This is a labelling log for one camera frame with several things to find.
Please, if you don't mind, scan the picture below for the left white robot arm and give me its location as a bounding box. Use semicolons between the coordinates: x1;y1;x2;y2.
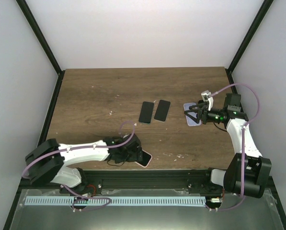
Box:
23;135;151;194

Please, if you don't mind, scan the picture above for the black smartphone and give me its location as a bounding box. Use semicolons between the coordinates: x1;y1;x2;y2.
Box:
138;102;154;124
154;100;171;122

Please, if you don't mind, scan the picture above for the phone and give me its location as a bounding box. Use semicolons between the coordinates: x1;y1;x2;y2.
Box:
135;150;152;168
183;103;202;127

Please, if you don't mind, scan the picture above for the left black frame post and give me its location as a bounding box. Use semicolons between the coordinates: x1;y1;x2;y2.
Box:
15;0;62;75

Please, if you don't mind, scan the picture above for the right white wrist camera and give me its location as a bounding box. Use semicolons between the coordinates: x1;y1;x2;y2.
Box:
201;90;214;111

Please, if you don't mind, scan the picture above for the black frame post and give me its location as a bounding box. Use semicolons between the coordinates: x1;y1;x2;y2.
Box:
15;0;62;75
227;0;274;73

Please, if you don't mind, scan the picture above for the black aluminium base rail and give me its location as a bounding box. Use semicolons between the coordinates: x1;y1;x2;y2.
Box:
49;169;273;195

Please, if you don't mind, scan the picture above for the light blue slotted cable duct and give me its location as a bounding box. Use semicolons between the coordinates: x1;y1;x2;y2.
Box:
24;196;206;207

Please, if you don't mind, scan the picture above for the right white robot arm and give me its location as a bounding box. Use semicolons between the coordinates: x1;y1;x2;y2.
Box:
183;91;272;198

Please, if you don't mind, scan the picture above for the right black frame post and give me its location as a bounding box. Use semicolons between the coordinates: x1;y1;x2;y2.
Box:
227;0;274;73

